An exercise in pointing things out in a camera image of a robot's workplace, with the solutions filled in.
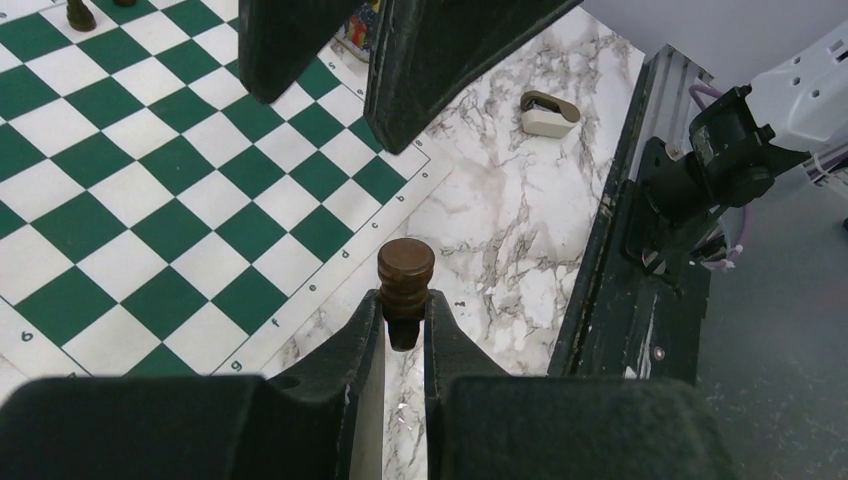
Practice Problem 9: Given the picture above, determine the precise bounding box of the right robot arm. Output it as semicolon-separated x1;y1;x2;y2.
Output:
238;1;847;277

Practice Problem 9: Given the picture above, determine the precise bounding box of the green white chess board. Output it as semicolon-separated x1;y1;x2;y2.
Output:
1;1;451;378

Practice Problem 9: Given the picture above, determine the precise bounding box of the dark chess piece on board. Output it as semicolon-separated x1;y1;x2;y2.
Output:
66;0;97;33

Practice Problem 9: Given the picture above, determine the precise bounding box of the dark brown chess piece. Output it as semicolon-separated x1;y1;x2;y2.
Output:
377;238;435;352

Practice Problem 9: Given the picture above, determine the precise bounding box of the black mounting rail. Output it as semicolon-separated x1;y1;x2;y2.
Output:
547;45;712;384

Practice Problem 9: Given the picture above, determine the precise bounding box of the beige black small device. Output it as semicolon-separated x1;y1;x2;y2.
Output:
519;90;581;139

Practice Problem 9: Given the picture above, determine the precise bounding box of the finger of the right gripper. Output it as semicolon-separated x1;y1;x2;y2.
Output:
238;0;361;104
364;0;578;154

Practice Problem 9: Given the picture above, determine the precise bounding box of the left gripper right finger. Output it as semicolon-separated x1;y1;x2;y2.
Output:
423;290;736;479

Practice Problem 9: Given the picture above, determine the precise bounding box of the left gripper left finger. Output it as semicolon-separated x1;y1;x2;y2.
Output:
1;291;383;479

